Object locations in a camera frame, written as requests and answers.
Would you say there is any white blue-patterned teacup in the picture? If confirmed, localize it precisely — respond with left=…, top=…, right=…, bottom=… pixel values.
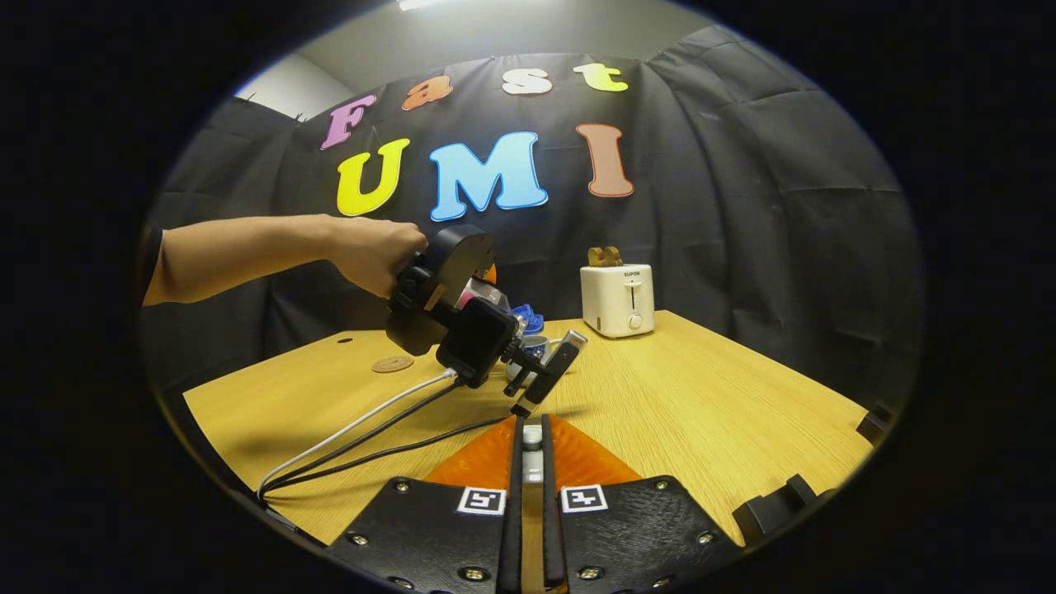
left=505, top=333, right=553, bottom=382

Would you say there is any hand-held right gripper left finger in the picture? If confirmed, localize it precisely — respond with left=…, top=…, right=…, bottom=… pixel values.
left=328, top=415, right=526, bottom=594

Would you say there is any white cable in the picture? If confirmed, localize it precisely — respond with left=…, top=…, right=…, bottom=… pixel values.
left=257, top=368, right=460, bottom=498

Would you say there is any white toaster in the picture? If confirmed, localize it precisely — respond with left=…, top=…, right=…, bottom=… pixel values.
left=579, top=263, right=657, bottom=340

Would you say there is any black backdrop cloth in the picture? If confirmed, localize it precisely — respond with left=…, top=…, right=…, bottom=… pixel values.
left=139, top=24, right=926, bottom=398

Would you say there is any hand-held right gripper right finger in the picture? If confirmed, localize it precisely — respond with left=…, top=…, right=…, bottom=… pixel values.
left=540, top=414, right=745, bottom=594

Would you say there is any black plastic bracket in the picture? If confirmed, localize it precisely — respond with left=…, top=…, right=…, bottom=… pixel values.
left=855, top=403, right=898, bottom=448
left=731, top=474, right=836, bottom=547

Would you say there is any clear plastic water bottle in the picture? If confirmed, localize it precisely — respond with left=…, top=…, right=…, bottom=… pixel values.
left=455, top=276, right=513, bottom=317

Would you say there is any black cable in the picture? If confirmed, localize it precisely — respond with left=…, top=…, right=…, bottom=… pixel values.
left=261, top=415, right=512, bottom=499
left=261, top=378, right=468, bottom=494

